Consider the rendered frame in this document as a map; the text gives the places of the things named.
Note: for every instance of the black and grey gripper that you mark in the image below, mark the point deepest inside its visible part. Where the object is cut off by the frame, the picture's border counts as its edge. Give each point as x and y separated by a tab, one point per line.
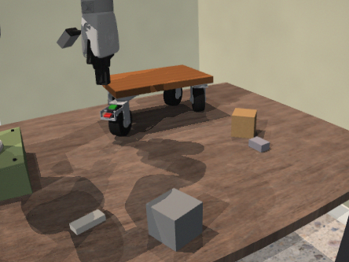
99	37

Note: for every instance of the tan cardboard box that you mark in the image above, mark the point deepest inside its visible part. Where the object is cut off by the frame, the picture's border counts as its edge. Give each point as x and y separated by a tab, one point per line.
242	125

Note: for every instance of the brown wooden dolly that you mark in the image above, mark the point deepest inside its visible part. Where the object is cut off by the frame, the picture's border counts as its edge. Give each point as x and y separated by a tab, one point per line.
171	80

